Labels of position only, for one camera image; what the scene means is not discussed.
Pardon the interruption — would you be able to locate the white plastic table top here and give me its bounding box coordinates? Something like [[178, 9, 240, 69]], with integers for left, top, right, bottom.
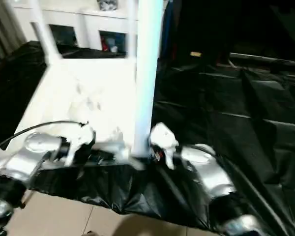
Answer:
[[3, 50, 150, 170]]

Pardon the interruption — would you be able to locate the white plastic table leg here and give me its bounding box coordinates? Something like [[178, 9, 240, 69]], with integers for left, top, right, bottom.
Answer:
[[4, 0, 64, 65], [131, 0, 163, 158], [126, 0, 139, 59]]

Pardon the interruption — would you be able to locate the black stand leg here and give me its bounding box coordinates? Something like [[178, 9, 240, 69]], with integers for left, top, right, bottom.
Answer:
[[19, 190, 34, 209]]

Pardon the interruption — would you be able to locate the black mat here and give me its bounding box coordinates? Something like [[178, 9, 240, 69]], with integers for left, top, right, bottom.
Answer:
[[0, 40, 295, 236]]

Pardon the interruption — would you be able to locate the white glass-door cabinet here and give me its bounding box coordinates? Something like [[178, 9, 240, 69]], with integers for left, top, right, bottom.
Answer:
[[12, 0, 163, 54]]

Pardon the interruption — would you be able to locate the black flat monitor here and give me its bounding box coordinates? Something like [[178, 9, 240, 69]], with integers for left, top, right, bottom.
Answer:
[[230, 53, 295, 69]]

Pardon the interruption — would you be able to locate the black object pile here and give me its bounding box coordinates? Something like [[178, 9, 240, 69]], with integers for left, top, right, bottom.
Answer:
[[97, 0, 119, 11]]

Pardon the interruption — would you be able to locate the grey curtain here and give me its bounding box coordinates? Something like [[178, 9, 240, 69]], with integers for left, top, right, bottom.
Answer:
[[0, 0, 28, 57]]

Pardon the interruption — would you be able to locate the black backdrop cloth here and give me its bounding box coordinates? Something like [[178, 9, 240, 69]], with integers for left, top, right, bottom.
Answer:
[[177, 0, 295, 56]]

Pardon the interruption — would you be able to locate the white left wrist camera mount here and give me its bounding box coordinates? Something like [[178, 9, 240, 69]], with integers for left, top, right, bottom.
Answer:
[[65, 121, 96, 167]]

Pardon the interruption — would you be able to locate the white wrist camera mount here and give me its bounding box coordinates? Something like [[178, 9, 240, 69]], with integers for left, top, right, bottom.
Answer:
[[65, 121, 96, 167], [149, 122, 180, 170]]

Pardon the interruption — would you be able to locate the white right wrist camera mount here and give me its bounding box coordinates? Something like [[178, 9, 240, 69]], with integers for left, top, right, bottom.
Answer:
[[149, 122, 180, 170]]

